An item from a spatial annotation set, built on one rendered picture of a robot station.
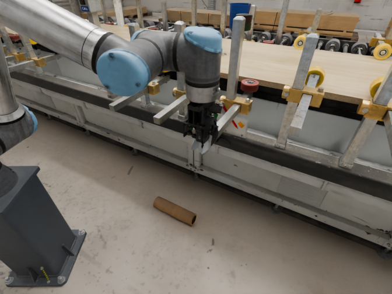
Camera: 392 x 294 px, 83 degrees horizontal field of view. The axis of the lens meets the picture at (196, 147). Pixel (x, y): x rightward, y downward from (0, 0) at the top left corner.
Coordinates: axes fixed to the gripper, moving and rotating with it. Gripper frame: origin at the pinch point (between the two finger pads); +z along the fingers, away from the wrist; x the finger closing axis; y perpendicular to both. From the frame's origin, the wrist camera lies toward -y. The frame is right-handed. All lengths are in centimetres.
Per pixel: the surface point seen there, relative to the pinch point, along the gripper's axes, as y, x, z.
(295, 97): -30.5, 21.4, -11.4
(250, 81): -44.8, 0.3, -8.3
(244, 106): -30.5, 3.0, -3.2
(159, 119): -6.7, -23.5, -1.3
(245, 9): -574, -181, 22
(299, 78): -31.2, 20.8, -18.2
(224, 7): -140, -55, -26
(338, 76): -74, 35, -7
